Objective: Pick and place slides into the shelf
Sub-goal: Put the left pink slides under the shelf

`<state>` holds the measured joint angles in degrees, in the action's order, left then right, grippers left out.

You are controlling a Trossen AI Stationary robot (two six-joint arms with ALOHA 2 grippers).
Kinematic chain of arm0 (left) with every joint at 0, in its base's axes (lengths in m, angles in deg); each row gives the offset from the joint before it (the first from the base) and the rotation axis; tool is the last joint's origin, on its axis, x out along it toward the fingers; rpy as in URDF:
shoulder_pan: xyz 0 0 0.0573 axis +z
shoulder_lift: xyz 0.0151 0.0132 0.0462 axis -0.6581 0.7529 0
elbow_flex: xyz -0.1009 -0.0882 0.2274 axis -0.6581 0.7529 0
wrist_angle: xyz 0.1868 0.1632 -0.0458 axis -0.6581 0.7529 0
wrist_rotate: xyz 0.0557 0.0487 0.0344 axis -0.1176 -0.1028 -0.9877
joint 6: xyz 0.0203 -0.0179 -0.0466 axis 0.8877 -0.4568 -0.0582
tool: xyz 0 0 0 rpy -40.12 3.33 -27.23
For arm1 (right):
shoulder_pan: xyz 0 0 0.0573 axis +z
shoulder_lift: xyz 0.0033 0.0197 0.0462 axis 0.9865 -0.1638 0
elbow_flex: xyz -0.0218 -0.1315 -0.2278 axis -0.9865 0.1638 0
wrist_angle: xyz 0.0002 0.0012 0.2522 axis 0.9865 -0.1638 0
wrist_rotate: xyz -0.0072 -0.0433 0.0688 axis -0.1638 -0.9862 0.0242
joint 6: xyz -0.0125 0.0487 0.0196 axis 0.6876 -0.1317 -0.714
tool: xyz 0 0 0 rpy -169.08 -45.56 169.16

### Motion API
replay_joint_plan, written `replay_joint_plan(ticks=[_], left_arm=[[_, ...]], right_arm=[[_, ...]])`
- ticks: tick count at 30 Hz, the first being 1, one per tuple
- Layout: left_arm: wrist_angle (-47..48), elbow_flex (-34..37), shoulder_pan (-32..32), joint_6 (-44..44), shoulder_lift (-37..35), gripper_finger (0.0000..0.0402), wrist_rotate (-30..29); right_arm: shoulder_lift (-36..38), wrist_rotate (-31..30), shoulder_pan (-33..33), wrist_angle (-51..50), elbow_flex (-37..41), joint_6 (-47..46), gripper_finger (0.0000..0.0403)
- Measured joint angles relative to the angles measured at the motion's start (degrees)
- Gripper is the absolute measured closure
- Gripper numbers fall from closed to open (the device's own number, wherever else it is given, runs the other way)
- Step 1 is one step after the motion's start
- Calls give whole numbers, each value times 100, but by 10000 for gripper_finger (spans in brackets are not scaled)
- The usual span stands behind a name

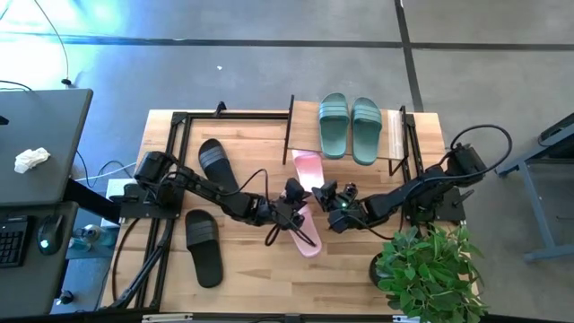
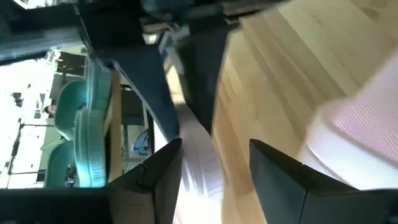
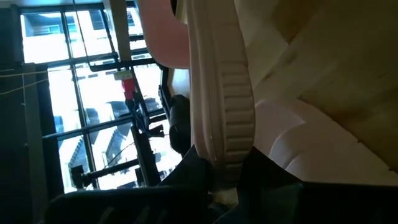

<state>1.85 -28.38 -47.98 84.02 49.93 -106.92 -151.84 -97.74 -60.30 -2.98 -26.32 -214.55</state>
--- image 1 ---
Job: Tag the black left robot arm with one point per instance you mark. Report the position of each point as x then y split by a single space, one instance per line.
211 190

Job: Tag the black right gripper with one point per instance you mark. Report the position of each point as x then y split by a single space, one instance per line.
352 213

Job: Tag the white crumpled tissue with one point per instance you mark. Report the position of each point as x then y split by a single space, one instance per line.
30 159

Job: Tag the green rubber slide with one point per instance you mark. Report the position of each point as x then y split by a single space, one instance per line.
366 134
334 130

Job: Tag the clear plastic water bottle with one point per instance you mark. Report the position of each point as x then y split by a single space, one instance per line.
92 235

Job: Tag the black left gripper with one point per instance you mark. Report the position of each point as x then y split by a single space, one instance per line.
278 211

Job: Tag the black rubber slide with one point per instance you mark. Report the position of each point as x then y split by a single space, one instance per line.
218 163
204 249

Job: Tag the black round knob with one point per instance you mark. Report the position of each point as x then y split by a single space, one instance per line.
66 297

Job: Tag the green leafy plant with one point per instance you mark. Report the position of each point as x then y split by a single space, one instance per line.
426 273

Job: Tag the pink rubber slide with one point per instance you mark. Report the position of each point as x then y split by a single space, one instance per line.
309 249
307 168

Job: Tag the black plant pot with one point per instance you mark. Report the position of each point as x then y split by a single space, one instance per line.
373 269

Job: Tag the black aluminium rig frame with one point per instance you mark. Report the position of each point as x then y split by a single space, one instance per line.
414 143
202 116

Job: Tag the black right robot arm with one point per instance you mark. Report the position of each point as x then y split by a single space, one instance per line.
394 202

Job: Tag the white power strip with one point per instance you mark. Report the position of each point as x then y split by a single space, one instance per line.
117 186

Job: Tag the black keyboard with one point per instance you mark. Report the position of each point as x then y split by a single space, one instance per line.
11 242

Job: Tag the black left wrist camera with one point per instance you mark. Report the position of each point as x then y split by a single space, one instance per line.
295 188

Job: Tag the wooden shelf with black frame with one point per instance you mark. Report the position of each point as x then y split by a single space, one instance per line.
305 130

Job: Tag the small black device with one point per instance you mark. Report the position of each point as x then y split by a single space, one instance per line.
3 120

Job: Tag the silver metal bracket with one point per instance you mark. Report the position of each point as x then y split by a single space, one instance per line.
401 319
166 318

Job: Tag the blue-grey metal desk frame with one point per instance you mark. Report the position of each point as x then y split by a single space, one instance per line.
545 224

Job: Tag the grey desk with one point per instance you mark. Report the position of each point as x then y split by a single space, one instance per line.
45 134
27 287

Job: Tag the black computer mouse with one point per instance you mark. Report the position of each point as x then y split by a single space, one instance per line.
49 233

